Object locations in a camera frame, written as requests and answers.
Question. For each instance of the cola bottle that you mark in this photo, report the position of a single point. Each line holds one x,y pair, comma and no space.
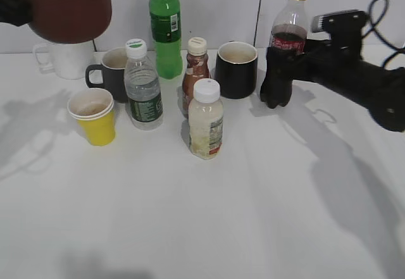
290,28

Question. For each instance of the milky drink bottle white cap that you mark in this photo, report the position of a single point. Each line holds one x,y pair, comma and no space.
205,119

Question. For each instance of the yellow paper cup stack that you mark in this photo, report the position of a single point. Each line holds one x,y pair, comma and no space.
93,110

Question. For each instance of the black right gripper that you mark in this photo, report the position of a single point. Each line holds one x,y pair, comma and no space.
323,61

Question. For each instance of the clear water bottle green label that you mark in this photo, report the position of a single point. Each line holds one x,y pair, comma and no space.
145,106

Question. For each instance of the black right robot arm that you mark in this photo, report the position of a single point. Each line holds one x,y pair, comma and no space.
378,90

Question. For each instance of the dark grey ceramic mug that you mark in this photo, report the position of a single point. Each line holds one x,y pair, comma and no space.
112,69

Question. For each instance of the green soda bottle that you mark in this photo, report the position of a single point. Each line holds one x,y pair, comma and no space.
167,36

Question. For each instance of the brown sauce bottle cream cap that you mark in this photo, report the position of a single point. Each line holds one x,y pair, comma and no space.
197,68

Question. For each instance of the black handleless mug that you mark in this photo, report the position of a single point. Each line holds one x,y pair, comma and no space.
236,69

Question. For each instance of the white ceramic mug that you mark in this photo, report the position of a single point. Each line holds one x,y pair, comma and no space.
68,61

